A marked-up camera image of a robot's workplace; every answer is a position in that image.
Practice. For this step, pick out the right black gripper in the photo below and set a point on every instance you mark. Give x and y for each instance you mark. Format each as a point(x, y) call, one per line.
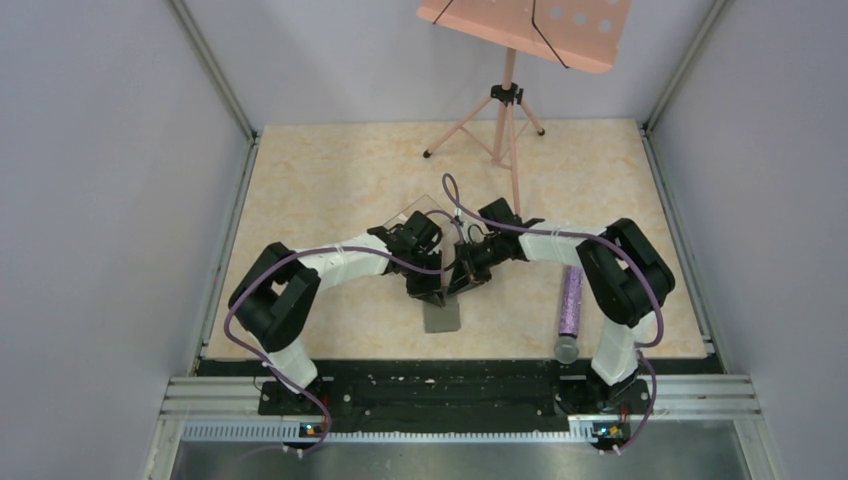
point(465, 266)

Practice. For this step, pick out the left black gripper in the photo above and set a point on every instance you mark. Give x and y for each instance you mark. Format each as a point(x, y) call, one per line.
point(429, 291)

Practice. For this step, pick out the clear plastic card box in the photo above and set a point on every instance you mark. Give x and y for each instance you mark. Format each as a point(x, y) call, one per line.
point(449, 221)

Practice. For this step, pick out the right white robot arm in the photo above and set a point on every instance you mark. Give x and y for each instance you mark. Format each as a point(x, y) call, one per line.
point(626, 275)

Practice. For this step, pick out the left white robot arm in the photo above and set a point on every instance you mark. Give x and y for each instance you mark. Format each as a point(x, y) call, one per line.
point(273, 300)

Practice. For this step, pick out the purple glitter microphone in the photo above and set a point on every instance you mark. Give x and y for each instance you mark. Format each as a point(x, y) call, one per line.
point(566, 348)

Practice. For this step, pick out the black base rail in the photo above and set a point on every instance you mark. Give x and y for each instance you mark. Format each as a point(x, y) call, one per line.
point(488, 398)

